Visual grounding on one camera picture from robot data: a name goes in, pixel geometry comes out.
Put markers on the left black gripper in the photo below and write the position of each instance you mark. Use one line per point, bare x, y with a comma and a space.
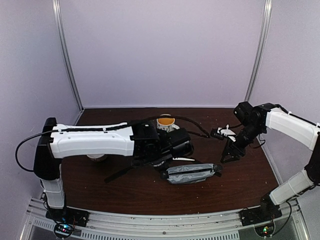
165, 165

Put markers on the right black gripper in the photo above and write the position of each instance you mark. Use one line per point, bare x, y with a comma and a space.
232, 148

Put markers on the grey zipper pouch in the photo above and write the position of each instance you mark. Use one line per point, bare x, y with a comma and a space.
191, 173

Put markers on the black comb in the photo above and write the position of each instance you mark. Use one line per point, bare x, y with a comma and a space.
119, 174

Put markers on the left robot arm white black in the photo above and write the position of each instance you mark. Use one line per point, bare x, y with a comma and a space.
141, 140

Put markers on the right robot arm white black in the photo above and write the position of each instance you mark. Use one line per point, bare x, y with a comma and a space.
258, 120

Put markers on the floral ceramic mug yellow inside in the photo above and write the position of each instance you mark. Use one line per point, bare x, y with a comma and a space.
166, 123

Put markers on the white ceramic bowl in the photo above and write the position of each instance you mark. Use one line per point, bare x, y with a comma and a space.
96, 157

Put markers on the right circuit board with leds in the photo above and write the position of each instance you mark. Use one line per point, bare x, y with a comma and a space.
265, 230

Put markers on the circuit board with leds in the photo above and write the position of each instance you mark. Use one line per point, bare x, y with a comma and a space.
63, 230
265, 230

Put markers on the left circuit board with leds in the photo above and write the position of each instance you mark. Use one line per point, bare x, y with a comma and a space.
63, 230

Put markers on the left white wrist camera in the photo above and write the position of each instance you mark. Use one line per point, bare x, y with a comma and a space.
183, 159

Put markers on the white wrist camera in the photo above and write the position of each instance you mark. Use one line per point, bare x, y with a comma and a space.
183, 159
222, 133

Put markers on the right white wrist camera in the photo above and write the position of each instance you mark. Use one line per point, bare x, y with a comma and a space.
222, 133

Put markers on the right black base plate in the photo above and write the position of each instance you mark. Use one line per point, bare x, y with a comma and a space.
257, 215

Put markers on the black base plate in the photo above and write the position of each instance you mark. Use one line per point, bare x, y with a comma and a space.
257, 215
67, 215

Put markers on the front aluminium rail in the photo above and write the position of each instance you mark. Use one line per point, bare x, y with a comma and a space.
225, 225

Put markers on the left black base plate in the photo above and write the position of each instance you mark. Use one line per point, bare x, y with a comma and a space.
67, 215

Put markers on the right aluminium frame post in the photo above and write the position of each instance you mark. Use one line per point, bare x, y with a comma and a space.
263, 35

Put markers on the aluminium frame post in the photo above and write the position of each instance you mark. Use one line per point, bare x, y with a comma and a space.
65, 53
263, 35

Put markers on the left aluminium frame post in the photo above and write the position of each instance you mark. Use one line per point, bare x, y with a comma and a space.
65, 53

